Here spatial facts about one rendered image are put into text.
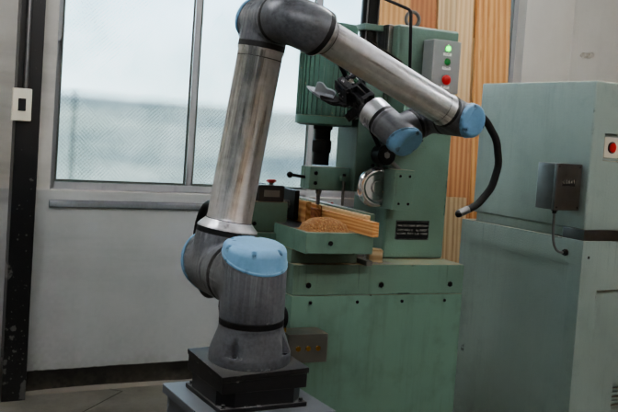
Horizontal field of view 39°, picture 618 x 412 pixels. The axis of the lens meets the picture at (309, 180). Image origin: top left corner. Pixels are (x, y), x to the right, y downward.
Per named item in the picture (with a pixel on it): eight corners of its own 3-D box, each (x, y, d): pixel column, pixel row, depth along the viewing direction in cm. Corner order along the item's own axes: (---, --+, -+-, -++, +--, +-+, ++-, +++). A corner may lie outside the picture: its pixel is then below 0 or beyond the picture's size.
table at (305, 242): (204, 225, 290) (205, 208, 290) (289, 227, 303) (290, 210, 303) (272, 254, 235) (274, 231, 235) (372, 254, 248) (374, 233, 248)
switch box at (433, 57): (419, 92, 272) (423, 40, 271) (447, 94, 276) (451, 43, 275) (430, 91, 266) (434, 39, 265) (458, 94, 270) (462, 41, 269)
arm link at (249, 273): (236, 328, 192) (240, 249, 190) (203, 308, 206) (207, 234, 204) (296, 322, 200) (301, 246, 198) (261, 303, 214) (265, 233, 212)
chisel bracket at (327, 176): (299, 191, 273) (301, 165, 273) (339, 193, 279) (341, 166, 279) (308, 194, 267) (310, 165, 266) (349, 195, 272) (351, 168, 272)
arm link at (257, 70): (200, 302, 206) (259, -15, 203) (171, 284, 220) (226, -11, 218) (257, 305, 214) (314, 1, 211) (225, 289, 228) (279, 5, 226)
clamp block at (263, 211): (227, 225, 270) (229, 196, 269) (268, 226, 275) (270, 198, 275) (244, 232, 256) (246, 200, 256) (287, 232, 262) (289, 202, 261)
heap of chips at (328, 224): (294, 227, 249) (295, 214, 248) (338, 228, 254) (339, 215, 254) (307, 232, 240) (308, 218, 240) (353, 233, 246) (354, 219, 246)
